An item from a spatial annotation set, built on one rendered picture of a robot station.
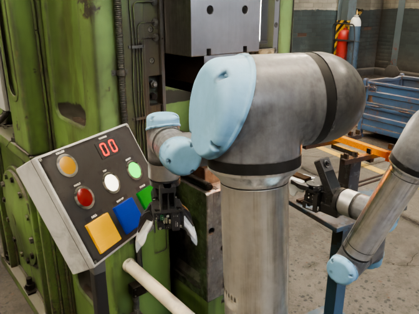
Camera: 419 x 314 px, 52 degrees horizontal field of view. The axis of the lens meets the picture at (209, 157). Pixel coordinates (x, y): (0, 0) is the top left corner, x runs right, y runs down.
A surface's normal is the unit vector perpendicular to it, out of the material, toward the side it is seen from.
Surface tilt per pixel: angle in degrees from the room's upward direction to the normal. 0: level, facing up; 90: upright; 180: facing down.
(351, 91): 73
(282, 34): 90
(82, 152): 60
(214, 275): 90
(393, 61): 90
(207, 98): 82
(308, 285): 0
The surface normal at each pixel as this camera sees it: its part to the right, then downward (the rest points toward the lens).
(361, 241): -0.62, 0.29
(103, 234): 0.78, -0.35
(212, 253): 0.63, 0.25
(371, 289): 0.00, -0.94
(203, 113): -0.93, -0.01
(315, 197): -0.78, 0.21
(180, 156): 0.36, 0.31
